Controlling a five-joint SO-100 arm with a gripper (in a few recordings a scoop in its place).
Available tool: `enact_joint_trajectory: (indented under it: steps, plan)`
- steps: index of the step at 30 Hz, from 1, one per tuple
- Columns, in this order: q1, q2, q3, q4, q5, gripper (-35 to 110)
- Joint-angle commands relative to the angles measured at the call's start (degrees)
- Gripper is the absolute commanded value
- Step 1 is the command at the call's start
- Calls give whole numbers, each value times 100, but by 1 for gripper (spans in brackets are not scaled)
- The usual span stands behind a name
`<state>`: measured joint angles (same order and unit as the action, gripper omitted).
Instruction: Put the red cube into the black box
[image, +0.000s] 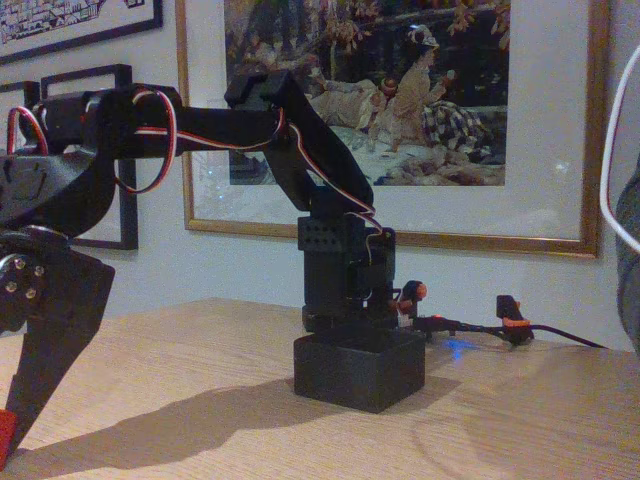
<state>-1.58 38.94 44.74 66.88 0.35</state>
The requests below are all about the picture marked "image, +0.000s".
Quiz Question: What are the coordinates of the black power cable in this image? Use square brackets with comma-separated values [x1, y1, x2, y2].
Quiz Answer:
[424, 314, 609, 350]

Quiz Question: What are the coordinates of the grey clothed person body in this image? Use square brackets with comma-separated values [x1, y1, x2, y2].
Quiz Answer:
[614, 152, 640, 354]

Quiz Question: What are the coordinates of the black framed figure drawing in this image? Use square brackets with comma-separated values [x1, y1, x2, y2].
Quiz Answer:
[40, 63, 139, 251]

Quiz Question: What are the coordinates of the black framed sketch drawing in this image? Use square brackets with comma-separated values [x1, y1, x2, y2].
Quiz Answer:
[0, 80, 42, 109]

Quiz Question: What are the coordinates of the red white servo cable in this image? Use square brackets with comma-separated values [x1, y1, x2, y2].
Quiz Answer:
[7, 88, 385, 306]

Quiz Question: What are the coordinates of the small red cube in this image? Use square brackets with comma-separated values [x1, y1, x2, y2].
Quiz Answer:
[0, 408, 19, 459]

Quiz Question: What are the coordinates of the black framed town print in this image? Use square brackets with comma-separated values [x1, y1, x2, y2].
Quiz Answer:
[0, 0, 165, 65]

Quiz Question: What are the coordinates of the black square box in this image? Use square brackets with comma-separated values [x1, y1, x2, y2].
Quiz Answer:
[292, 329, 427, 415]

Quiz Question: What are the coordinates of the black orange table clamp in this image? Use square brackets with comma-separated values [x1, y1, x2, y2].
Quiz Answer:
[388, 279, 429, 329]
[494, 294, 535, 346]

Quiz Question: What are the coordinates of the gold framed picnic painting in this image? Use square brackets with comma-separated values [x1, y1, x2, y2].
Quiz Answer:
[174, 0, 612, 260]

